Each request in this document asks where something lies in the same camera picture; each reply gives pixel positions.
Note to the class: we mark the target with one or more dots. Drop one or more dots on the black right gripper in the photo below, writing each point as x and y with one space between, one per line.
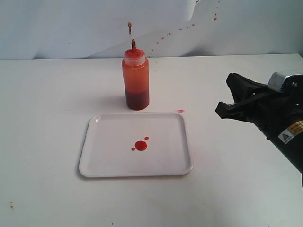
279 117

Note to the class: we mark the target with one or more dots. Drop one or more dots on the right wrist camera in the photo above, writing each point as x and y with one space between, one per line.
290 83

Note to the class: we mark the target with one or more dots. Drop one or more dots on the red sauce squeeze bottle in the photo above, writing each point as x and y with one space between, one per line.
135 68

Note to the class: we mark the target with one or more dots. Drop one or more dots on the red sauce puddle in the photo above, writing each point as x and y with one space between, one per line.
140 145

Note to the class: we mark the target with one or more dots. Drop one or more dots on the white rectangular tray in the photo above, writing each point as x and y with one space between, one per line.
106 151

